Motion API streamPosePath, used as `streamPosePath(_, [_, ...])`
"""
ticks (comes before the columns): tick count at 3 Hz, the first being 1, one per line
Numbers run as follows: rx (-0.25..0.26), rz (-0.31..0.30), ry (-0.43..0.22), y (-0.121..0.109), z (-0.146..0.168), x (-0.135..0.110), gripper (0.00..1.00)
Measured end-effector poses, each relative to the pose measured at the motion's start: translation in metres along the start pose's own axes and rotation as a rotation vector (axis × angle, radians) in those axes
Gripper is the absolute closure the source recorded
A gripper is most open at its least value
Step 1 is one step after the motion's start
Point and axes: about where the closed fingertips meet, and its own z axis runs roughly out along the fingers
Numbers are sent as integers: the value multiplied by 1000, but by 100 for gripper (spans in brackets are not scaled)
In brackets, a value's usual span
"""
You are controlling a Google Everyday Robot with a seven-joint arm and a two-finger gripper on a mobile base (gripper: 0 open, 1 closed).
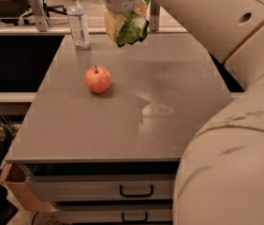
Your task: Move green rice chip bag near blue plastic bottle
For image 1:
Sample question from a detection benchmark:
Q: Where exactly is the black bottom drawer handle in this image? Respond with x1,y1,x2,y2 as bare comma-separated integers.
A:
121,212,149,223

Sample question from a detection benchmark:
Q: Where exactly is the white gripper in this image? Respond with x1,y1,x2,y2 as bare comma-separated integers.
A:
103,0,147,42

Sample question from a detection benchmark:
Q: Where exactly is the black top drawer handle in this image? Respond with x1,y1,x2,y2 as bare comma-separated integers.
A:
119,185,154,199

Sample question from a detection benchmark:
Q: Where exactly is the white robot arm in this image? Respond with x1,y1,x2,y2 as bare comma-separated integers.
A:
103,0,264,225

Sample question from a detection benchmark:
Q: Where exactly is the grey drawer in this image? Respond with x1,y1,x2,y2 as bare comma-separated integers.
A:
25,174,173,203
53,204,172,225

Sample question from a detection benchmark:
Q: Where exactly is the grey bottom drawer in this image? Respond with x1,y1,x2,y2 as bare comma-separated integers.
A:
53,204,172,225

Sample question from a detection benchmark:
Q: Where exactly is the clear plastic water bottle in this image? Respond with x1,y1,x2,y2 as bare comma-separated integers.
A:
66,0,90,50

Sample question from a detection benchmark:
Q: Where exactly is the grey metal bracket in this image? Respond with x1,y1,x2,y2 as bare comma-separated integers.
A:
28,0,49,32
150,0,160,32

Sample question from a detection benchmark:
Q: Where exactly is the red apple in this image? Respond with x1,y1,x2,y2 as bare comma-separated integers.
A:
84,65,111,94

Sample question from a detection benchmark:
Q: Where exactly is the brown cardboard box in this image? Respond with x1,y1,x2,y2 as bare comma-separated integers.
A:
0,164,52,213

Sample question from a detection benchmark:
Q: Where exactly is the green rice chip bag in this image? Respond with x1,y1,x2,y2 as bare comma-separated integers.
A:
116,0,151,47

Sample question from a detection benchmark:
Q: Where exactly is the grey top drawer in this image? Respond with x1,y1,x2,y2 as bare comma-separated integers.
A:
25,174,173,203

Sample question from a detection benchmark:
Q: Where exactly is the middle grey metal bracket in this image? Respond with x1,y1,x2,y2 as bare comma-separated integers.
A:
150,0,160,32

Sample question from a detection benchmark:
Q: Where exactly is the left grey metal bracket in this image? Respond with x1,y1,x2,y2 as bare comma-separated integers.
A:
28,0,49,32

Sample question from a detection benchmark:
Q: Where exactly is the black drawer handle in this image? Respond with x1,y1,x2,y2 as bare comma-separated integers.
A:
119,185,154,199
121,212,149,223

